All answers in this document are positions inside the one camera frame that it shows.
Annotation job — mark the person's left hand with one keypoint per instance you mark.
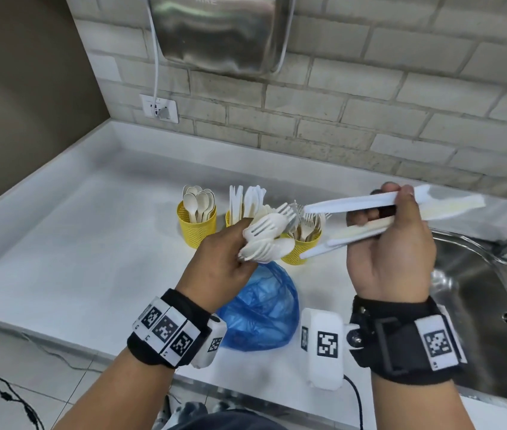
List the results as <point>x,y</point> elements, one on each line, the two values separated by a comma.
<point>213,273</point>

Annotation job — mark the person's right hand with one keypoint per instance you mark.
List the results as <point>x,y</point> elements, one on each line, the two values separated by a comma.
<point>396,264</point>

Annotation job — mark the blue plastic bag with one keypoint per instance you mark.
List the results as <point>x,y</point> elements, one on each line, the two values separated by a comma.
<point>262,313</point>

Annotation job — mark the bundle of white plastic cutlery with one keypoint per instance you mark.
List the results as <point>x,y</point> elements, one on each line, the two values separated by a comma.
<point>267,230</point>

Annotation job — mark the bundle of white knives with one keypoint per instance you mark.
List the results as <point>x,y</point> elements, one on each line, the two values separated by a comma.
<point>446,205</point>

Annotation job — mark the stack of white knives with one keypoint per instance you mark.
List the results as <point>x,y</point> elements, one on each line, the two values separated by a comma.
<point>249,199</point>

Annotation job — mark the person's left forearm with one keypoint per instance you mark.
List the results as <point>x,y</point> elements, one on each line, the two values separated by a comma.
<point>110,394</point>

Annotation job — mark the person's dark shorts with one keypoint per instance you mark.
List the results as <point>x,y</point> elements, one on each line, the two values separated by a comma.
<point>235,420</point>

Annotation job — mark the black left wristband with markers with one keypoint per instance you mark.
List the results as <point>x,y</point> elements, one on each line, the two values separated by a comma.
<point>163,329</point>

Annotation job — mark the black wristband with markers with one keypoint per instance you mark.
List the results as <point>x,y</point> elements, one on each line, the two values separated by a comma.
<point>163,329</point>
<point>401,340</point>

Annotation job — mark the black right wristband with markers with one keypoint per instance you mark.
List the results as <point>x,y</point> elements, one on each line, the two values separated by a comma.
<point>401,340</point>

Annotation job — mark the stainless steel sink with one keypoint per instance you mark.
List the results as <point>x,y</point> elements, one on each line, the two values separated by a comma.
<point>491,317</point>

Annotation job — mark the grey shoe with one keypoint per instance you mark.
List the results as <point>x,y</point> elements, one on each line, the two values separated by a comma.
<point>188,412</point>

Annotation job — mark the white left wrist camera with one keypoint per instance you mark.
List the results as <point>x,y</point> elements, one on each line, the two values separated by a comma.
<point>213,344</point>

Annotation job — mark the white wall socket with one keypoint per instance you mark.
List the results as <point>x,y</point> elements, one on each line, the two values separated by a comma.
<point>148,107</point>

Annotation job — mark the stainless steel wall appliance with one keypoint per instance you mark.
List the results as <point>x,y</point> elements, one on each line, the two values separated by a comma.
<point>217,35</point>

